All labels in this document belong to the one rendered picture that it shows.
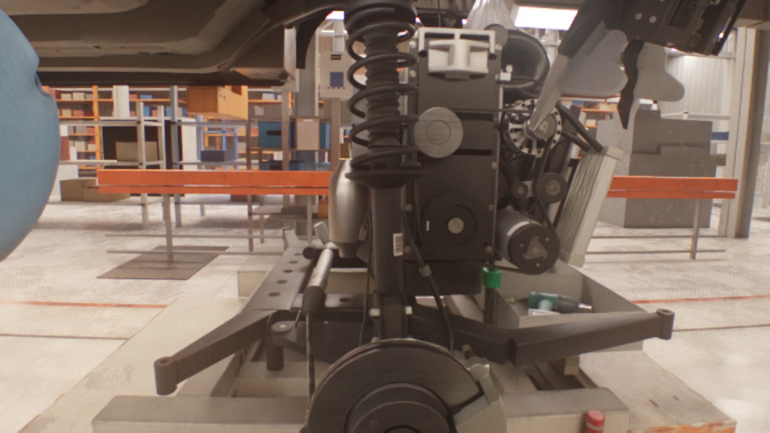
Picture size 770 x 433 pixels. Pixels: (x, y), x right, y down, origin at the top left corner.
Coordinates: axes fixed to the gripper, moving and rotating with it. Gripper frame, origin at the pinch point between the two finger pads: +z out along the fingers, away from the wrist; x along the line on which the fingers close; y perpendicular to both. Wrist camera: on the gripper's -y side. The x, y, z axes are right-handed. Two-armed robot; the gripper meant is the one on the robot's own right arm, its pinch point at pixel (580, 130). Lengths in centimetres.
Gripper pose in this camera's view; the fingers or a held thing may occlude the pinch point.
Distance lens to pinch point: 41.9
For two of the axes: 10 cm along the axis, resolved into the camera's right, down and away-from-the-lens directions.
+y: 4.8, 5.1, -7.1
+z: -1.8, 8.5, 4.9
